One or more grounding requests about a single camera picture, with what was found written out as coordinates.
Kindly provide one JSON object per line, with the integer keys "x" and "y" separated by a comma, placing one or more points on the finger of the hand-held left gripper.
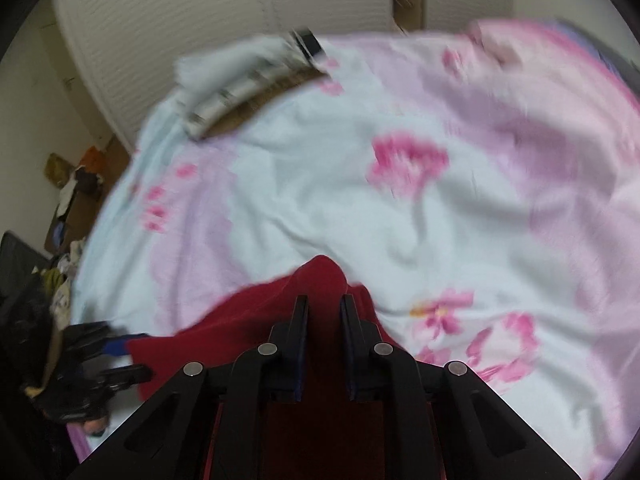
{"x": 130, "y": 376}
{"x": 125, "y": 344}

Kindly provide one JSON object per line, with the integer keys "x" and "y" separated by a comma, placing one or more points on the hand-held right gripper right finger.
{"x": 350, "y": 322}

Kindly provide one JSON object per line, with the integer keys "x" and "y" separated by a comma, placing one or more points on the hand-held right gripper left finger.
{"x": 300, "y": 322}

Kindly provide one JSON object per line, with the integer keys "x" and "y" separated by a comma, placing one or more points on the red garment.
{"x": 320, "y": 277}

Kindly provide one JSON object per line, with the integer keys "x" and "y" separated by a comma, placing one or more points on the pile of mixed clothes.
{"x": 67, "y": 270}

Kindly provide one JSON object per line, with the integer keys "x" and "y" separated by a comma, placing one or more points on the person's left hand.
{"x": 95, "y": 427}

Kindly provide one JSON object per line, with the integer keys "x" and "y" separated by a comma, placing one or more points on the pink floral blanket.
{"x": 350, "y": 210}

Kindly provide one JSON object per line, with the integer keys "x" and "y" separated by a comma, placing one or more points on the black bag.
{"x": 22, "y": 255}

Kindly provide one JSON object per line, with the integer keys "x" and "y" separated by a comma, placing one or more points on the brown cardboard box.
{"x": 85, "y": 200}

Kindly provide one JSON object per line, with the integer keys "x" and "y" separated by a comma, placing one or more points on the white patterned cloth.
{"x": 235, "y": 80}

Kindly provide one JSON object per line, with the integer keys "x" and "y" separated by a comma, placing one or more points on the small black object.
{"x": 309, "y": 44}

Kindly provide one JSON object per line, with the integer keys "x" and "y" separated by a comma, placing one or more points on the white ribbed wardrobe door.
{"x": 200, "y": 25}

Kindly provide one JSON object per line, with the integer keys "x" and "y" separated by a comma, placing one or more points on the lavender pillow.
{"x": 595, "y": 45}

